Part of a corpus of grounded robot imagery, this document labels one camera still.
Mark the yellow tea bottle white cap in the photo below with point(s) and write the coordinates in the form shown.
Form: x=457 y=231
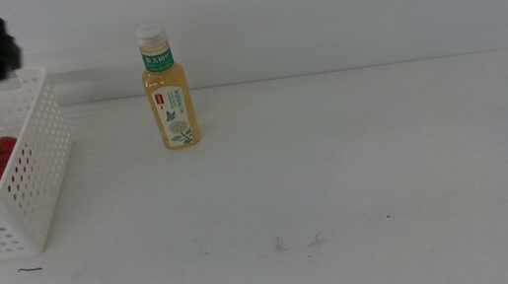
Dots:
x=174 y=123

